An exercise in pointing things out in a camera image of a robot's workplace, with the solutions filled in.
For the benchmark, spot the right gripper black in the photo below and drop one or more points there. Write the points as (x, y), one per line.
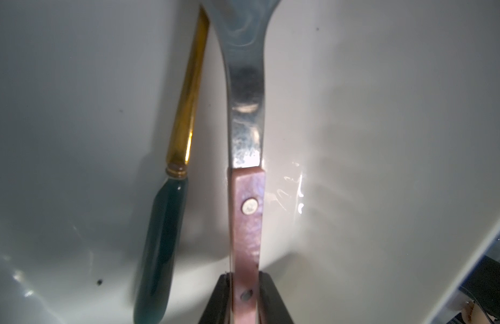
(482, 285)

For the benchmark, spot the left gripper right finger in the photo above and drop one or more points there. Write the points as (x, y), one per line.
(271, 307)

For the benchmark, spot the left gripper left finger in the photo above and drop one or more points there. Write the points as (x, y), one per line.
(218, 308)

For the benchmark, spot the gold spoon green handle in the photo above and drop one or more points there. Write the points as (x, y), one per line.
(168, 208)

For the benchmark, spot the white plastic storage box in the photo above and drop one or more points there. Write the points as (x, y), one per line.
(382, 153)

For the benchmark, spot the steel spoon pink handle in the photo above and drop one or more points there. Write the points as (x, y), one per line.
(241, 28)

